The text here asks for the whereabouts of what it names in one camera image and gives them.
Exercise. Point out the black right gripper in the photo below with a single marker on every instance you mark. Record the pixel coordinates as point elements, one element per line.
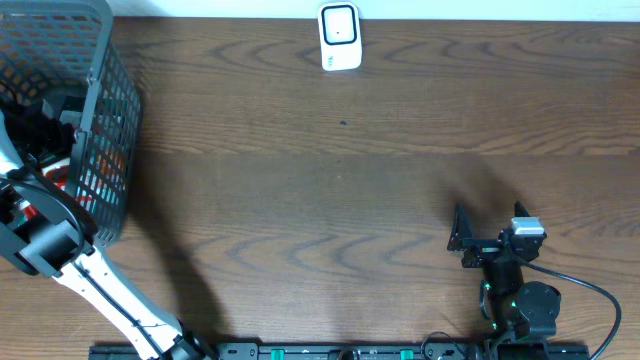
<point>484,249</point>

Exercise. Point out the red snack bag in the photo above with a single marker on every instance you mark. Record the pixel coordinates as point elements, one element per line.
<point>57,175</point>

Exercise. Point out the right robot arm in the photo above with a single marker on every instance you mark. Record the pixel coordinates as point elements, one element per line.
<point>523,313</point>

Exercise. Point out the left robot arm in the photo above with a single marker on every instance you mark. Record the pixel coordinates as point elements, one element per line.
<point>47,232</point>

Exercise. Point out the white barcode scanner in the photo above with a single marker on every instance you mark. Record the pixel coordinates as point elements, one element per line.
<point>340,36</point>

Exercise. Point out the grey plastic mesh basket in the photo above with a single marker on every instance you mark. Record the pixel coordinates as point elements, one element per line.
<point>55,45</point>

